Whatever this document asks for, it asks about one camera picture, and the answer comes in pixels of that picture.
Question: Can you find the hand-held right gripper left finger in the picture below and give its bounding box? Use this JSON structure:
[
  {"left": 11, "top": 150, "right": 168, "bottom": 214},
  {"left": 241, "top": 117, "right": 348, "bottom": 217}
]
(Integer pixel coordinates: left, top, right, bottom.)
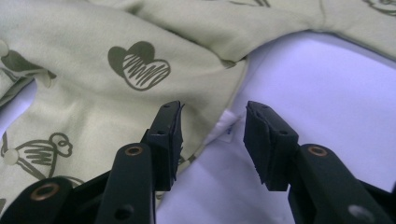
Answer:
[{"left": 104, "top": 100, "right": 185, "bottom": 224}]

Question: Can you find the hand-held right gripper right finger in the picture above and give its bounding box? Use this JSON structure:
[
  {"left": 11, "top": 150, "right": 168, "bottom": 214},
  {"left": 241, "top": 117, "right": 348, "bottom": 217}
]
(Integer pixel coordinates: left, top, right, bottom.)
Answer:
[{"left": 243, "top": 100, "right": 395, "bottom": 224}]

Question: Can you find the green printed baby romper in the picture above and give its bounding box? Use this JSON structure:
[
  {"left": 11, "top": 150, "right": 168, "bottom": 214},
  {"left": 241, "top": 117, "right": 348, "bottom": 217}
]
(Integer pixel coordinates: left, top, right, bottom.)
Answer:
[{"left": 0, "top": 0, "right": 396, "bottom": 216}]

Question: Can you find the white table mat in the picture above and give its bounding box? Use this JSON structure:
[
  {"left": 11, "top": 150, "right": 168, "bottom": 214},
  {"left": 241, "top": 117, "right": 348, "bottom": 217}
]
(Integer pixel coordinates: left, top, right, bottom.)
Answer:
[{"left": 0, "top": 29, "right": 396, "bottom": 224}]

